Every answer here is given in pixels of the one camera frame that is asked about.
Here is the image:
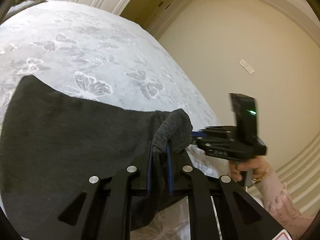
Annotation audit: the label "bed with butterfly sheet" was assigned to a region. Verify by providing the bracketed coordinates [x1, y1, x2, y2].
[0, 0, 263, 240]

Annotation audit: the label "dark grey pants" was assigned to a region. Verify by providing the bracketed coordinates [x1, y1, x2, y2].
[0, 75, 193, 233]

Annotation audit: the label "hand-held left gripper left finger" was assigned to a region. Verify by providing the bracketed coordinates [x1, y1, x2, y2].
[24, 141, 154, 240]

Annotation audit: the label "wooden door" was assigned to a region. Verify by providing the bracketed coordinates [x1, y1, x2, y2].
[120, 0, 201, 38]

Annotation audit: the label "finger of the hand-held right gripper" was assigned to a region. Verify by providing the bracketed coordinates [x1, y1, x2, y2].
[189, 140, 238, 159]
[191, 126, 237, 141]

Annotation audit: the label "person's right hand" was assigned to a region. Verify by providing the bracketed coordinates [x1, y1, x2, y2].
[229, 155, 272, 184]

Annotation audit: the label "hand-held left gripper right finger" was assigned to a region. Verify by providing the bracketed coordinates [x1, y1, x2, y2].
[166, 140, 296, 240]

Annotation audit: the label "person's right forearm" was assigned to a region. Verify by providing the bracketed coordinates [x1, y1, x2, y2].
[250, 170, 317, 240]

